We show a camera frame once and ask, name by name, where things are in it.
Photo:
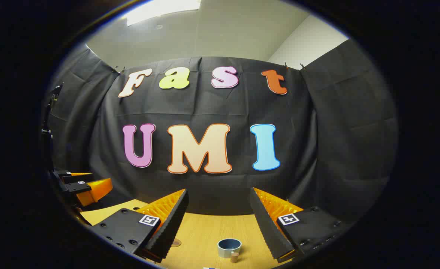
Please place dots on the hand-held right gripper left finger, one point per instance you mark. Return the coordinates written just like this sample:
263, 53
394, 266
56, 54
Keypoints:
171, 228

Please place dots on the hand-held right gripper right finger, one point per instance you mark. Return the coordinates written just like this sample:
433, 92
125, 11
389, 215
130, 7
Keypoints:
265, 228

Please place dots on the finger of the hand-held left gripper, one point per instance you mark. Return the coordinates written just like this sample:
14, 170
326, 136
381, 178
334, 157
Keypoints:
96, 190
76, 175

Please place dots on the round wooden coaster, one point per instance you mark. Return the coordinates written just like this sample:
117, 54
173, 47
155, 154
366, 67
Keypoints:
177, 243

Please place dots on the wooden desktop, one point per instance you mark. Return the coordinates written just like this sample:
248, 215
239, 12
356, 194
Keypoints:
205, 231

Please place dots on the black backdrop cloth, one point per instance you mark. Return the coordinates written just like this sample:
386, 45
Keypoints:
298, 149

